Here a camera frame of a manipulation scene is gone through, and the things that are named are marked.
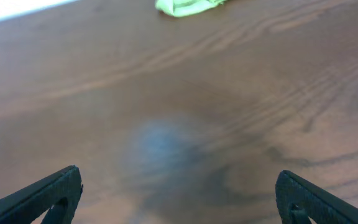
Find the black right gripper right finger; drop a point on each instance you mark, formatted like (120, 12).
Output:
(299, 201)

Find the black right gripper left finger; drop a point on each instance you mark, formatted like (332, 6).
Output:
(57, 195)

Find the crumpled green cloth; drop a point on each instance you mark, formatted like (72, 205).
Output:
(183, 8)

